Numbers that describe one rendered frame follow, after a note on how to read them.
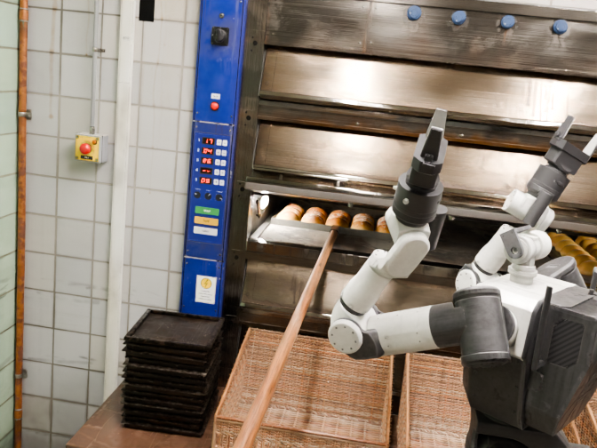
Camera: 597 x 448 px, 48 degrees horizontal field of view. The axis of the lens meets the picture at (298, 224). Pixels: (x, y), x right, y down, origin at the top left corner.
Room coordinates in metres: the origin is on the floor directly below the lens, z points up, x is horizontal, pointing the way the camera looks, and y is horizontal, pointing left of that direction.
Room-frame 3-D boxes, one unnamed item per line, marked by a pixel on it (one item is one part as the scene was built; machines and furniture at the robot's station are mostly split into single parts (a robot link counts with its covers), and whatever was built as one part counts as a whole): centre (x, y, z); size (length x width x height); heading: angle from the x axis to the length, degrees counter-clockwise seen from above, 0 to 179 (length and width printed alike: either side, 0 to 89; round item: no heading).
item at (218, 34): (2.37, 0.34, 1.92); 0.06 x 0.04 x 0.11; 84
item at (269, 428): (2.10, -0.10, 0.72); 0.56 x 0.49 x 0.28; 83
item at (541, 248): (1.46, -0.52, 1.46); 0.10 x 0.07 x 0.09; 138
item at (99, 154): (2.43, 0.79, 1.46); 0.10 x 0.07 x 0.10; 84
